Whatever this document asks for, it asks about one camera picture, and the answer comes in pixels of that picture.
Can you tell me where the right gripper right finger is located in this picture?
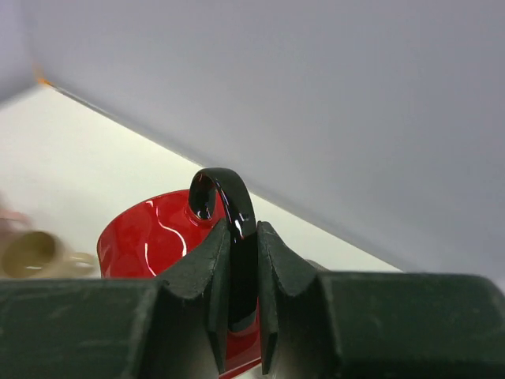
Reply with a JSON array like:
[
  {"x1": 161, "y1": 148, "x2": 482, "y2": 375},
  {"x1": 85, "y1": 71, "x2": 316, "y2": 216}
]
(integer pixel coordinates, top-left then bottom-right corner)
[{"x1": 257, "y1": 222, "x2": 504, "y2": 378}]

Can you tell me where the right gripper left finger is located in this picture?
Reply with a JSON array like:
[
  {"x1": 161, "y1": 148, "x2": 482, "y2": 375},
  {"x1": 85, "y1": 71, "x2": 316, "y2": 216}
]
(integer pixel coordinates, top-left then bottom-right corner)
[{"x1": 1, "y1": 221, "x2": 230, "y2": 378}]

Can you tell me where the red mug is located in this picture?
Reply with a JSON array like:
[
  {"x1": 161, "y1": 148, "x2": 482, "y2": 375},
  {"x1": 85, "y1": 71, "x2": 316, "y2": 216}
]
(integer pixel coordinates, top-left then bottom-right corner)
[{"x1": 96, "y1": 167, "x2": 260, "y2": 378}]

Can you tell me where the beige round mug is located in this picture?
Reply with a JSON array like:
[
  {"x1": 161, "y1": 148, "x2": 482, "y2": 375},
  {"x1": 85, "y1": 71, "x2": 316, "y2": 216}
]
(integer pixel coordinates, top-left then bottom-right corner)
[{"x1": 1, "y1": 231, "x2": 96, "y2": 280}]

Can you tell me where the pink mug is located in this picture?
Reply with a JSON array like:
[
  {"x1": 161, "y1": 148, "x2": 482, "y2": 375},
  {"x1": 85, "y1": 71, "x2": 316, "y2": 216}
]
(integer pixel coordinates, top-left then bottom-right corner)
[{"x1": 0, "y1": 199, "x2": 30, "y2": 237}]

